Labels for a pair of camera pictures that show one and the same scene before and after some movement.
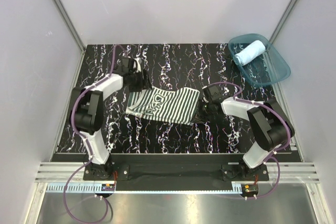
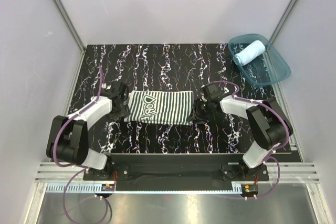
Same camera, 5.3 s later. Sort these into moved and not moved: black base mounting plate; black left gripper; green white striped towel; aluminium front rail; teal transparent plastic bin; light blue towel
Moved: black left gripper; green white striped towel
Not moved: teal transparent plastic bin; black base mounting plate; light blue towel; aluminium front rail
